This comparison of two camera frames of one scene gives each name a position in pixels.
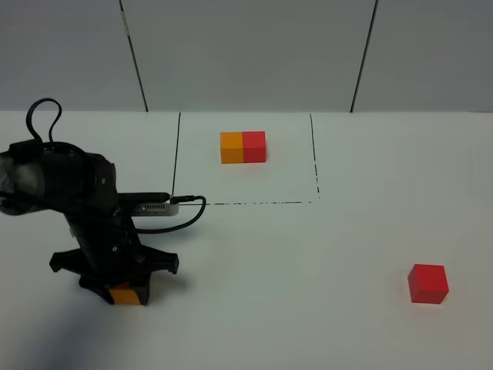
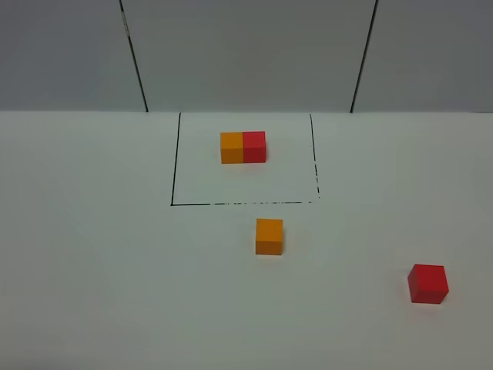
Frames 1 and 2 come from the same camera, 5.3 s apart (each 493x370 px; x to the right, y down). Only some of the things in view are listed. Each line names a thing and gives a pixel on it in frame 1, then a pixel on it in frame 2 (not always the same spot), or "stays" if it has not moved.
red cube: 427,284 stays
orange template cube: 232,147 stays
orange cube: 124,294 to 269,237
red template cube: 253,146 stays
